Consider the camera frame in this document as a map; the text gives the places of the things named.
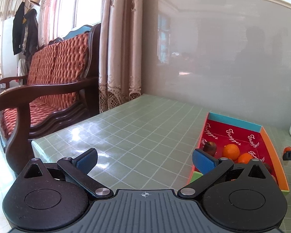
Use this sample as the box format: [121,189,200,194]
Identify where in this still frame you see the colourful cardboard box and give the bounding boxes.
[197,112,290,195]

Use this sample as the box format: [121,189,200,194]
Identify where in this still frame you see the orange tangerine front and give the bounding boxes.
[237,153,253,163]

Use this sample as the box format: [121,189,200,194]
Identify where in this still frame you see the green grid tablecloth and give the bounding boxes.
[31,93,291,233]

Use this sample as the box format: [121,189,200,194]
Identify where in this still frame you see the dark brown fruit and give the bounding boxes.
[203,142,217,157]

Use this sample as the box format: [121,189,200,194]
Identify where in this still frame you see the straw hat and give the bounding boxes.
[29,0,41,6]

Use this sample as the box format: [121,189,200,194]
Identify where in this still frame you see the red hawthorn piece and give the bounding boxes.
[283,146,291,154]

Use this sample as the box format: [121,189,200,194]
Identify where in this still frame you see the wooden sofa with red cushions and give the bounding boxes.
[0,24,101,174]

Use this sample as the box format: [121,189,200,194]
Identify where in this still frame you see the beige lace curtain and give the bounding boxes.
[99,0,143,112]

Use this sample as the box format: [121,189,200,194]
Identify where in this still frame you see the orange tangerine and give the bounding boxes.
[237,153,253,163]
[222,144,240,162]

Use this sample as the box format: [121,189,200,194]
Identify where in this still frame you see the dark coats on rack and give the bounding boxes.
[12,2,38,62]

